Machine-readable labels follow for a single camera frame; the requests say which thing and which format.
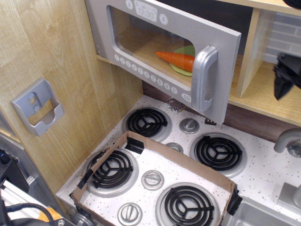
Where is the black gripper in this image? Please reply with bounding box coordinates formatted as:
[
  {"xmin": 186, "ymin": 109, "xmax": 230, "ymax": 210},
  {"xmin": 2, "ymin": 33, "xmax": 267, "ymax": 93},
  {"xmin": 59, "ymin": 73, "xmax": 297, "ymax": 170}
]
[{"xmin": 273, "ymin": 53, "xmax": 301, "ymax": 100}]

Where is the grey toy microwave door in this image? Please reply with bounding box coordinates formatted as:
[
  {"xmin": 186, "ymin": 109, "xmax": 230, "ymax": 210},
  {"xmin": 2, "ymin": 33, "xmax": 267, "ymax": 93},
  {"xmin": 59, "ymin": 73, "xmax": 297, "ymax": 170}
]
[{"xmin": 86, "ymin": 0, "xmax": 241, "ymax": 120}]

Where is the wooden shelf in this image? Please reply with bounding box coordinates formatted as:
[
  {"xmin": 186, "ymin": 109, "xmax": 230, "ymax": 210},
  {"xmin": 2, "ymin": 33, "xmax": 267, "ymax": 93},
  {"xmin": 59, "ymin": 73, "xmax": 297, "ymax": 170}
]
[{"xmin": 96, "ymin": 54, "xmax": 301, "ymax": 127}]

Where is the grey toy faucet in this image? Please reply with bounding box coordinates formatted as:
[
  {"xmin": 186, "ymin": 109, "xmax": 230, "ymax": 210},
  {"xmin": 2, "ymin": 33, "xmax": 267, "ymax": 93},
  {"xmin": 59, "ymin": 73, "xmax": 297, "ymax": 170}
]
[{"xmin": 274, "ymin": 128, "xmax": 301, "ymax": 158}]

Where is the hanging silver spatula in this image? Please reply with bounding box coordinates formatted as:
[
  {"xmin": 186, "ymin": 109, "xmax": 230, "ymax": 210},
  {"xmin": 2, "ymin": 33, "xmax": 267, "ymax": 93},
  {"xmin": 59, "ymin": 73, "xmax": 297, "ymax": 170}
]
[{"xmin": 204, "ymin": 118, "xmax": 217, "ymax": 126}]

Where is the back right black burner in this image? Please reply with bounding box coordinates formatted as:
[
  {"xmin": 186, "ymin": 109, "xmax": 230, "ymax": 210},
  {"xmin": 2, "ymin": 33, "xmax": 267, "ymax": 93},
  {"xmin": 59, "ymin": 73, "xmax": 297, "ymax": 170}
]
[{"xmin": 189, "ymin": 132, "xmax": 247, "ymax": 178}]

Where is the black burner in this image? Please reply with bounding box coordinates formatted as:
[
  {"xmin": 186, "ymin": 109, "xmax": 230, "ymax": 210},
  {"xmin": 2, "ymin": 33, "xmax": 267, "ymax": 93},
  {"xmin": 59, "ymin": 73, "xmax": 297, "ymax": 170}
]
[
  {"xmin": 87, "ymin": 148, "xmax": 139, "ymax": 198},
  {"xmin": 155, "ymin": 182, "xmax": 220, "ymax": 226},
  {"xmin": 189, "ymin": 132, "xmax": 247, "ymax": 178},
  {"xmin": 121, "ymin": 107, "xmax": 173, "ymax": 142}
]

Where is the orange toy carrot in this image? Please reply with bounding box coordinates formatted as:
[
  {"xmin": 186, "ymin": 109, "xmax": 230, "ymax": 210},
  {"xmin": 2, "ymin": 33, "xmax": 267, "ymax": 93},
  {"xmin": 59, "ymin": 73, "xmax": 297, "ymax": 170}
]
[{"xmin": 155, "ymin": 51, "xmax": 195, "ymax": 72}]

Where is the back grey stove knob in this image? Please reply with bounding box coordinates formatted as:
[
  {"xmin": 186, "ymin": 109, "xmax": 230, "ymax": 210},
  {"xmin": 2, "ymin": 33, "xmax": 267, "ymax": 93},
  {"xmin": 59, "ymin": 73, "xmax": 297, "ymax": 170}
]
[{"xmin": 179, "ymin": 118, "xmax": 199, "ymax": 134}]

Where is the grey stove knob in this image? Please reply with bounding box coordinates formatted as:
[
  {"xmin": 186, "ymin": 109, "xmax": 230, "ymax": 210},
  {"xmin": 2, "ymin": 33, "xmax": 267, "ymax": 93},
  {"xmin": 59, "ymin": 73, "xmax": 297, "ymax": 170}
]
[
  {"xmin": 118, "ymin": 202, "xmax": 143, "ymax": 226},
  {"xmin": 141, "ymin": 170, "xmax": 165, "ymax": 191},
  {"xmin": 179, "ymin": 118, "xmax": 199, "ymax": 134}
]

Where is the hanging silver skimmer spoon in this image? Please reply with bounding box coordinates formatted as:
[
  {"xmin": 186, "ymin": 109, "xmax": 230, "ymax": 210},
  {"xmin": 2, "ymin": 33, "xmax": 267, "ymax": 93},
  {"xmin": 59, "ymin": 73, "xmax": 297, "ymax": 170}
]
[{"xmin": 168, "ymin": 97, "xmax": 185, "ymax": 113}]

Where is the middle small grey knob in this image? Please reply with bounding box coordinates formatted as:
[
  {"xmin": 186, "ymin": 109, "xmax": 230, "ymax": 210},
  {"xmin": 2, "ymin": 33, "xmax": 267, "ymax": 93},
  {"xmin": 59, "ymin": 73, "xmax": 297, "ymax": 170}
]
[{"xmin": 166, "ymin": 142, "xmax": 183, "ymax": 153}]

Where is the silver toy sink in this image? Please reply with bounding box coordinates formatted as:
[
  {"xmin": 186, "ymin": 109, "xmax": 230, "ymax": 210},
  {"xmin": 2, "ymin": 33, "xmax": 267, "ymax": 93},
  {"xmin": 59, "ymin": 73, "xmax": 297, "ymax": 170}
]
[{"xmin": 222, "ymin": 182, "xmax": 301, "ymax": 226}]

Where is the back left black burner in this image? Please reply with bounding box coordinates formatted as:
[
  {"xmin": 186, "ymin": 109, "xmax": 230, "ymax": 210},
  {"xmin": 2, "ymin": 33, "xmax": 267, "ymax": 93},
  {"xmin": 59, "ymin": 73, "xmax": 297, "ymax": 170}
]
[{"xmin": 121, "ymin": 107, "xmax": 173, "ymax": 142}]

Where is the front right black burner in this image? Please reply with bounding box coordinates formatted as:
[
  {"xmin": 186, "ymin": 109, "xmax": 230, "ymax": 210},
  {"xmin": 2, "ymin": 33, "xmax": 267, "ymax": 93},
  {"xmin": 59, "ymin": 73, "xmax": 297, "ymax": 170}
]
[{"xmin": 155, "ymin": 182, "xmax": 220, "ymax": 226}]

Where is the centre grey stove knob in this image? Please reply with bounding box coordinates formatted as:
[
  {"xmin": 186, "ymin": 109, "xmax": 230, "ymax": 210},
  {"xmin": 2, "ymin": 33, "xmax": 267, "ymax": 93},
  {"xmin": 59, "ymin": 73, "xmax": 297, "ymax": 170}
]
[{"xmin": 141, "ymin": 170, "xmax": 165, "ymax": 191}]

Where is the front left black burner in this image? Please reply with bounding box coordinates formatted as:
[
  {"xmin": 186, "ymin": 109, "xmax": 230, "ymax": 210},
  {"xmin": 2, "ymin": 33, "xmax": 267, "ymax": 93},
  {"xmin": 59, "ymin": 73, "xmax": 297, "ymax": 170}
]
[{"xmin": 87, "ymin": 148, "xmax": 139, "ymax": 198}]

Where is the front grey stove knob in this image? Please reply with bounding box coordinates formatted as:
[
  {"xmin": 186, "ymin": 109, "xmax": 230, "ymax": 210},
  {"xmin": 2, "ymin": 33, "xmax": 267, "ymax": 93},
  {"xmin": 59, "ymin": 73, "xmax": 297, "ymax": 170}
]
[{"xmin": 118, "ymin": 202, "xmax": 143, "ymax": 226}]

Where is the grey oven front knob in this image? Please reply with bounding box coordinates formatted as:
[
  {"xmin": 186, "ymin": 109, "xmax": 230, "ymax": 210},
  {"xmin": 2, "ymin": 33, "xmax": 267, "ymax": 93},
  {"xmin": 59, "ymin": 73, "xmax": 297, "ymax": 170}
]
[{"xmin": 74, "ymin": 212, "xmax": 94, "ymax": 226}]

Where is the cardboard frame on stove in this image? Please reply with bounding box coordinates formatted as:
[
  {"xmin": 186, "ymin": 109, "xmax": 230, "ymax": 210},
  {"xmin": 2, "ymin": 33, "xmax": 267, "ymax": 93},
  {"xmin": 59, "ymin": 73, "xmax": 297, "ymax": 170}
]
[{"xmin": 70, "ymin": 132, "xmax": 238, "ymax": 226}]

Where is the grey wall phone holder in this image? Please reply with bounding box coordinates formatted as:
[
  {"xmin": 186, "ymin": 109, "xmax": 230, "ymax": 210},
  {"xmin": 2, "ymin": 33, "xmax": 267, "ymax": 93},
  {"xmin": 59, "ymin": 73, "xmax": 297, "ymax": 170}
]
[{"xmin": 10, "ymin": 78, "xmax": 64, "ymax": 137}]

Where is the black braided cable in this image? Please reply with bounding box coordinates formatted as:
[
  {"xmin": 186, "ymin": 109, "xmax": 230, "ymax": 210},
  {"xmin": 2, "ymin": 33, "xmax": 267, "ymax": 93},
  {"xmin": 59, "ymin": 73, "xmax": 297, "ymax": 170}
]
[{"xmin": 4, "ymin": 202, "xmax": 56, "ymax": 226}]

